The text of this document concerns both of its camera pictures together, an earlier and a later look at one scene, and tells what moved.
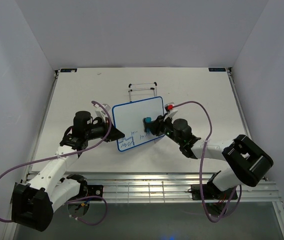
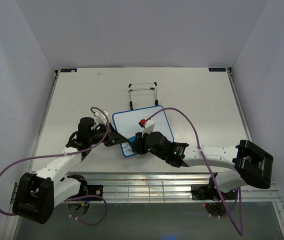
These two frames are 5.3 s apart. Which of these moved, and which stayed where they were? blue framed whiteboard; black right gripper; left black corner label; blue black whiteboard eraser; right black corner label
Moved: black right gripper; blue black whiteboard eraser; blue framed whiteboard
Stayed: left black corner label; right black corner label
